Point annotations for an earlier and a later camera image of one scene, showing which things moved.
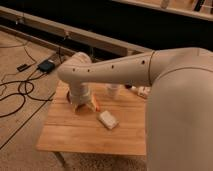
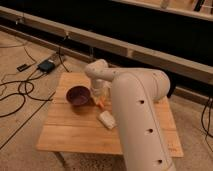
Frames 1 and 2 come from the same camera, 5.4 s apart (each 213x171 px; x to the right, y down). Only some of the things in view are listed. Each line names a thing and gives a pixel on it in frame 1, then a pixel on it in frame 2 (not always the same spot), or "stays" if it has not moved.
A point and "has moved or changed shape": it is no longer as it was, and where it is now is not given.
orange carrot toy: [95, 102] has moved or changed shape
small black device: [23, 67] stays
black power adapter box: [46, 66] stays
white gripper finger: [90, 104] → [107, 96]
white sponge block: [106, 118] stays
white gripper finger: [75, 107] → [96, 99]
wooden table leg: [61, 158] stays
